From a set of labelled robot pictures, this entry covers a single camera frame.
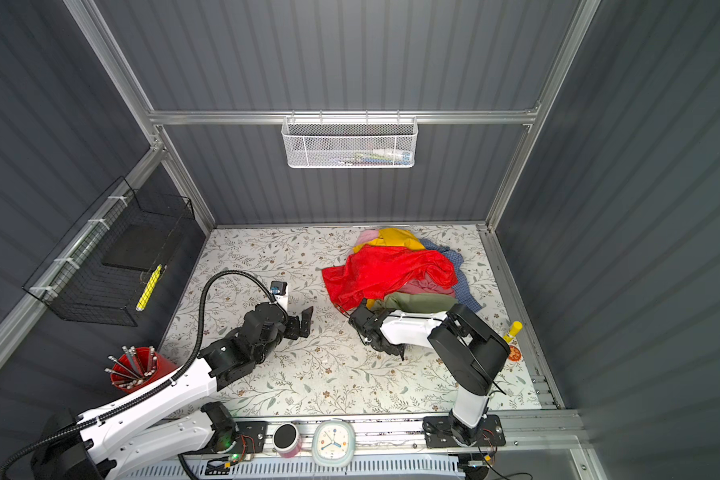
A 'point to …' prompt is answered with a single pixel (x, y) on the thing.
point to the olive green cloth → (412, 303)
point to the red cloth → (373, 272)
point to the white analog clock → (333, 443)
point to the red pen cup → (138, 369)
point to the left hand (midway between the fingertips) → (297, 306)
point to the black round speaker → (286, 440)
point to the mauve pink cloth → (426, 284)
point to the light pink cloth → (365, 236)
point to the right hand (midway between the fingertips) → (408, 331)
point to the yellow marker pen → (148, 288)
